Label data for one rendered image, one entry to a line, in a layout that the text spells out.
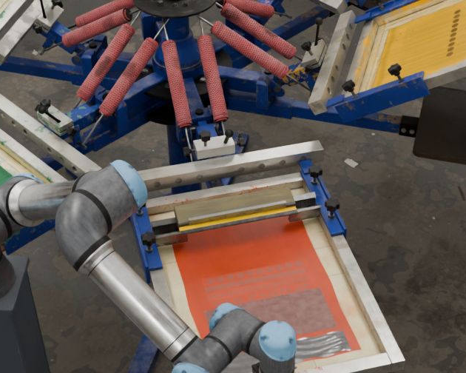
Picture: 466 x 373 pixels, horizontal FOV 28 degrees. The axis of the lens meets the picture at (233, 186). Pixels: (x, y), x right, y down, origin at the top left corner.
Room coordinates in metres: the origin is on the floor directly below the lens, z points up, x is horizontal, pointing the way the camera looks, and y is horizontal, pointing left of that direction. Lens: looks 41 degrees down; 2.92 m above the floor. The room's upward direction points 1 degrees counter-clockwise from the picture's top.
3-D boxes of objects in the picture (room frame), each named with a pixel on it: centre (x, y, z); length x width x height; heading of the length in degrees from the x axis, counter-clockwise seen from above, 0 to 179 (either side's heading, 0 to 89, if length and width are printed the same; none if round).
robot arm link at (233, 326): (1.26, 0.00, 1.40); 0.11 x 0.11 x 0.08; 52
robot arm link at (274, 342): (1.21, -0.09, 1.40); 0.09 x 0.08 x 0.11; 52
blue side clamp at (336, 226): (2.11, -0.28, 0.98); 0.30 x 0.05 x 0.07; 14
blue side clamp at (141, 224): (1.98, 0.26, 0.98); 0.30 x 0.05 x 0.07; 14
